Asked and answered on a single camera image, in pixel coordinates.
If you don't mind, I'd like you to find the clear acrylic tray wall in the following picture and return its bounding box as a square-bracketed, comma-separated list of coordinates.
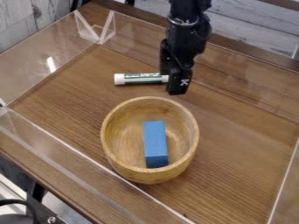
[0, 5, 299, 224]

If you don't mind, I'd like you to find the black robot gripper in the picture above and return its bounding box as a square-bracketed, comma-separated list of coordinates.
[160, 16, 211, 95]

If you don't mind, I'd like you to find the black cable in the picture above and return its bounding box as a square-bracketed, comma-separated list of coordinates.
[0, 196, 41, 224]

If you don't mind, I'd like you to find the blue rectangular block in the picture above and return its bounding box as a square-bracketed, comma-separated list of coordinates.
[142, 121, 169, 168]

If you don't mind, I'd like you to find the green and white marker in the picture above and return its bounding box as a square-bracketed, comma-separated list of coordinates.
[113, 73, 168, 85]

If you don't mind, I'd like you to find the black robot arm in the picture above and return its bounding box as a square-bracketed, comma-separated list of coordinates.
[160, 0, 211, 95]

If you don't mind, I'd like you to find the black metal table frame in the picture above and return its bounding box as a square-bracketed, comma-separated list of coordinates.
[25, 183, 68, 224]

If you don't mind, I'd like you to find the brown wooden bowl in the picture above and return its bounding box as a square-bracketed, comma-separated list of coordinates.
[100, 96, 200, 185]

